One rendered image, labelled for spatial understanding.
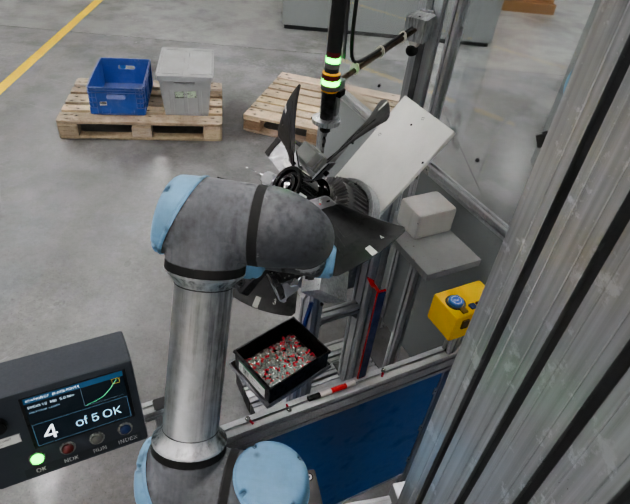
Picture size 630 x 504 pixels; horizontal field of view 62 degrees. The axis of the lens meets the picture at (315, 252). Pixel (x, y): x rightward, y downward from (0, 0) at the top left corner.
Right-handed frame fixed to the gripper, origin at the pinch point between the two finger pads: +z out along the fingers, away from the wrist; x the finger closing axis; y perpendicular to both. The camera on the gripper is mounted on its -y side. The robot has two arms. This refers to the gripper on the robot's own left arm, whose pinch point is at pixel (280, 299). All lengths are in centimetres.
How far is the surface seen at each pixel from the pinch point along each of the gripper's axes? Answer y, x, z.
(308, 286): 9.6, 5.3, 6.9
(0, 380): -53, -20, -39
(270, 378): -11.5, -9.7, 16.6
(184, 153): 7, 259, 111
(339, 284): 18.6, 4.5, 11.6
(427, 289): 67, 31, 78
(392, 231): 31.9, -6.6, -12.2
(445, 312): 36.7, -22.5, 8.3
